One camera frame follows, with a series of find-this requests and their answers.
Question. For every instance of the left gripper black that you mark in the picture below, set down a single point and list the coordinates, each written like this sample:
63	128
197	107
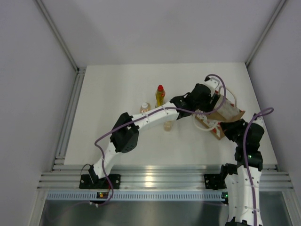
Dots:
208	107

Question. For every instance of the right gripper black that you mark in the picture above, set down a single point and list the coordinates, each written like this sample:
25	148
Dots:
227	127

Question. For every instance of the burlap watermelon canvas bag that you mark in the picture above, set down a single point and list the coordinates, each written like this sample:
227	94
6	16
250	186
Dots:
229	112

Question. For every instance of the yellow bottle red cap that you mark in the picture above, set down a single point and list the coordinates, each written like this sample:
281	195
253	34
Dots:
160	96

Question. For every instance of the yellow bottle white cap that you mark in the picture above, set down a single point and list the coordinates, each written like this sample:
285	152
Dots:
168	126

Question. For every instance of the pale bottle white cap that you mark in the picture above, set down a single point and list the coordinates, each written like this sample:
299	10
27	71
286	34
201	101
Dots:
145	107

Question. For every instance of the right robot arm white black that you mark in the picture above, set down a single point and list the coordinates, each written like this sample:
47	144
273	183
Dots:
242	179

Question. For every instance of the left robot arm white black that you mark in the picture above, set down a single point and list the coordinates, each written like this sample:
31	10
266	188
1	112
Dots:
124	135

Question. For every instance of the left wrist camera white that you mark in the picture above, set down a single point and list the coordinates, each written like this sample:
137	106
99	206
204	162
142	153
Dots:
213	84

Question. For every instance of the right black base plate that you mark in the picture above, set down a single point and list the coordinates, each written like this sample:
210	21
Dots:
214	181

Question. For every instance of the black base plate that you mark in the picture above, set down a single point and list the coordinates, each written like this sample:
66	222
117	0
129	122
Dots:
86	182
214	181

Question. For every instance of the right aluminium frame post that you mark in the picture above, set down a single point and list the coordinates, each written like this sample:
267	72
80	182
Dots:
268	26

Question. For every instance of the aluminium frame post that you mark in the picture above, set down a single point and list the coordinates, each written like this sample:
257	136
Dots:
268	26
55	31

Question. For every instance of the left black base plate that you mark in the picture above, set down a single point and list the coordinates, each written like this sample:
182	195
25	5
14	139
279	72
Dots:
86	182

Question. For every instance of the grey slotted cable duct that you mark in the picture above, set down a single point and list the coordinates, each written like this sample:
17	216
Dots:
137	196

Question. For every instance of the aluminium rail frame front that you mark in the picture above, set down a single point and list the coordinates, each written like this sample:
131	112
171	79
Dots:
189	178

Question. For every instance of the left aluminium frame post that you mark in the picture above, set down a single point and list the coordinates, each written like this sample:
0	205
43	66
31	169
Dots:
55	31

